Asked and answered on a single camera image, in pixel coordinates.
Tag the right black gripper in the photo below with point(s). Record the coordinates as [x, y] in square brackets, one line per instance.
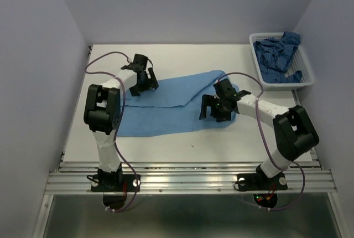
[208, 100]

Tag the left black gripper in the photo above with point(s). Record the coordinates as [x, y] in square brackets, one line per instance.
[150, 83]

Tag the light blue long sleeve shirt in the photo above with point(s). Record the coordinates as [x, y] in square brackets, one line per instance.
[174, 107]

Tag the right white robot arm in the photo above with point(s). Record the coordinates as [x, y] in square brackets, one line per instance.
[293, 130]

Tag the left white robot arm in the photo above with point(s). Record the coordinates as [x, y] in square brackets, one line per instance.
[103, 112]

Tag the dark blue patterned shirt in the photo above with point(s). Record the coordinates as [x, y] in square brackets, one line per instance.
[275, 57]

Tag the white plastic basket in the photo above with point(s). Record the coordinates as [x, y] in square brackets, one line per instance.
[300, 62]

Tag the aluminium mounting rail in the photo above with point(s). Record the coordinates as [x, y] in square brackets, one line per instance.
[187, 178]

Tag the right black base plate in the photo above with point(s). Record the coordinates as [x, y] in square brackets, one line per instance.
[256, 182]

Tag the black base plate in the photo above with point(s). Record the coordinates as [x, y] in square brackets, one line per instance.
[256, 182]
[125, 183]

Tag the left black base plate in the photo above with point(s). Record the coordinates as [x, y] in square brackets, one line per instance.
[125, 183]

